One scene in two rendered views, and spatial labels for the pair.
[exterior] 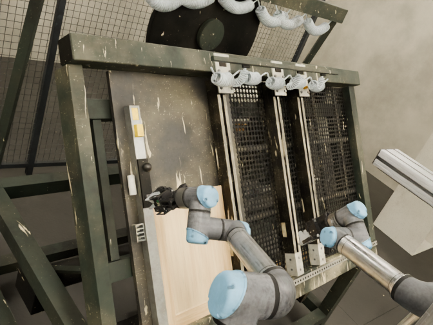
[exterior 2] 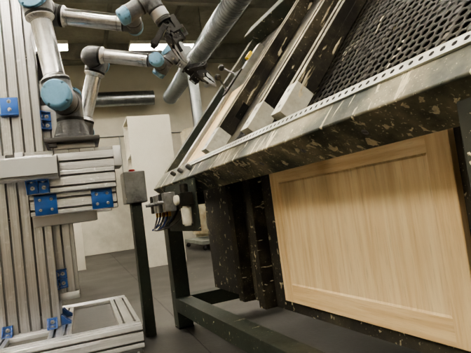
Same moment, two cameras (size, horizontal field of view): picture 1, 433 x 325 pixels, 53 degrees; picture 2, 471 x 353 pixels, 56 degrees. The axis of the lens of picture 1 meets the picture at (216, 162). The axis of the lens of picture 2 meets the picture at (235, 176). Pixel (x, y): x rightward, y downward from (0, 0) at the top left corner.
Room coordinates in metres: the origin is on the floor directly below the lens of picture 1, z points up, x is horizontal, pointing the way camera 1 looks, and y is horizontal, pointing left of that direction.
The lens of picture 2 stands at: (2.72, -2.10, 0.66)
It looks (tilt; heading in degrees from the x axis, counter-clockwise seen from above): 4 degrees up; 118
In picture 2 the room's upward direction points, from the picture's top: 7 degrees counter-clockwise
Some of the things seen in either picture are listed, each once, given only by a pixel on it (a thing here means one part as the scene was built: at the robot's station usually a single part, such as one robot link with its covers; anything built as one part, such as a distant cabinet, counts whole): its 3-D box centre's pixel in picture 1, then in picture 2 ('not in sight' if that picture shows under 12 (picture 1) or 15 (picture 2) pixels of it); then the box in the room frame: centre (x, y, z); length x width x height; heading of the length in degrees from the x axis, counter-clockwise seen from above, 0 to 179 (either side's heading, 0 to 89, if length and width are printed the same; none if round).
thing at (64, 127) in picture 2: not in sight; (71, 129); (1.17, -0.70, 1.09); 0.15 x 0.15 x 0.10
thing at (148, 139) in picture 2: not in sight; (153, 190); (-1.33, 2.93, 1.03); 0.60 x 0.58 x 2.05; 138
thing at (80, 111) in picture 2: not in sight; (68, 104); (1.18, -0.71, 1.20); 0.13 x 0.12 x 0.14; 124
